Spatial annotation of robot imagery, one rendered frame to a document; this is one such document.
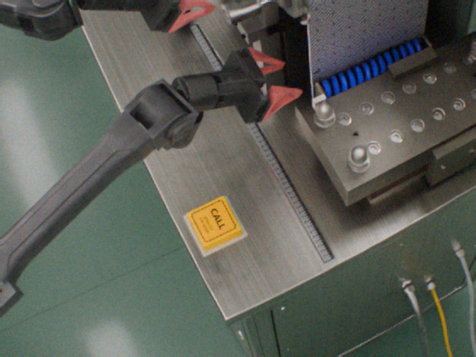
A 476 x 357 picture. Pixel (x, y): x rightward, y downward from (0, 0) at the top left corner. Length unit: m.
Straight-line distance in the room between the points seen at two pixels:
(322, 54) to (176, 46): 0.38
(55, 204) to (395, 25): 0.63
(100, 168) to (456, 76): 0.63
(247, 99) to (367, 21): 0.24
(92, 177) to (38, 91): 1.60
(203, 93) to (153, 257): 1.23
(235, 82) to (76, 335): 1.29
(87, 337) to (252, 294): 1.05
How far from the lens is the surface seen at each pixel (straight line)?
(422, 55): 1.51
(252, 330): 1.60
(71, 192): 1.26
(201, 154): 1.59
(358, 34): 1.44
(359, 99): 1.48
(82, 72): 2.83
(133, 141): 1.26
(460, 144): 1.47
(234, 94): 1.35
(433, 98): 1.49
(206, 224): 1.51
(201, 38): 1.71
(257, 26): 1.43
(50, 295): 2.54
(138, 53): 1.72
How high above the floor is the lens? 2.31
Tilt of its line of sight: 64 degrees down
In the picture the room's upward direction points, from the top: 12 degrees counter-clockwise
